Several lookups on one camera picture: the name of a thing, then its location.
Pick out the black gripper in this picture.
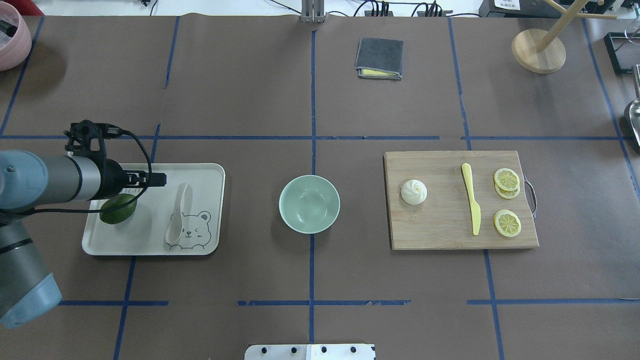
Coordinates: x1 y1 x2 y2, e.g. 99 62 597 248
102 161 167 198

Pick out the white ceramic spoon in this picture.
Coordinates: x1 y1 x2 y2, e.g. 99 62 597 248
164 182 194 246

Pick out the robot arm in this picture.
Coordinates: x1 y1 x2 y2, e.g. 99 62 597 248
0 146 167 330

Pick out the light green bowl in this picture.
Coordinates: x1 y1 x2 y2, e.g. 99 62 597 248
278 174 341 235

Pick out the pink bowl with ice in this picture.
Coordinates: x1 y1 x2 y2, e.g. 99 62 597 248
0 1 32 72

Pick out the green avocado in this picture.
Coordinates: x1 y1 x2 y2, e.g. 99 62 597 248
99 193 137 224

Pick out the white bear tray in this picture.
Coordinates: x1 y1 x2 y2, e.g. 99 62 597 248
82 162 226 256

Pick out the yellow sponge cloth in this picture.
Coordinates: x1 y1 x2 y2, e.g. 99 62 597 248
358 69 402 79

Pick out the grey folded cloth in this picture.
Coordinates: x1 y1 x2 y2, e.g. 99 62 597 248
354 37 405 80

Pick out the bamboo cutting board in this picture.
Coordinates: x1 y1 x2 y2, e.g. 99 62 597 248
384 150 539 250

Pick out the yellow plastic knife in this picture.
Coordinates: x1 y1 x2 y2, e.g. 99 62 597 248
461 162 482 236

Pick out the lemon slice top pair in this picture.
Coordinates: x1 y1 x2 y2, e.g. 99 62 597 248
493 167 521 192

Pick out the lemon slice under pair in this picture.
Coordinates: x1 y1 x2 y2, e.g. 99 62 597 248
494 184 521 199

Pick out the lemon slice far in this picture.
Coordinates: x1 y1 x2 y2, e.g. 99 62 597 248
493 209 522 238

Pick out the black device box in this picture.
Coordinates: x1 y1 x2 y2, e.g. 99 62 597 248
478 0 618 19

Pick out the wooden mug tree stand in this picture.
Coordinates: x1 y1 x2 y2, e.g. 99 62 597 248
510 0 618 75

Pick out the steel scoop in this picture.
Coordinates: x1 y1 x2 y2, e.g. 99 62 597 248
625 64 640 148

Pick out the black framed tray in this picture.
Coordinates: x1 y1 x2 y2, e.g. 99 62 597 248
603 32 640 75

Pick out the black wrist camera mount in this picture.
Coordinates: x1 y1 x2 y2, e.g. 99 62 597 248
64 120 125 167

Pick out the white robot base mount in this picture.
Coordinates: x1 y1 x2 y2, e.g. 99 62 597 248
244 343 377 360

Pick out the metal camera pole bracket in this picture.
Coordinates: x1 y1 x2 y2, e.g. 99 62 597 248
300 0 326 24

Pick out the metal board handle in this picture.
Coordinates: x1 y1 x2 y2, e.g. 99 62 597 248
523 174 538 220

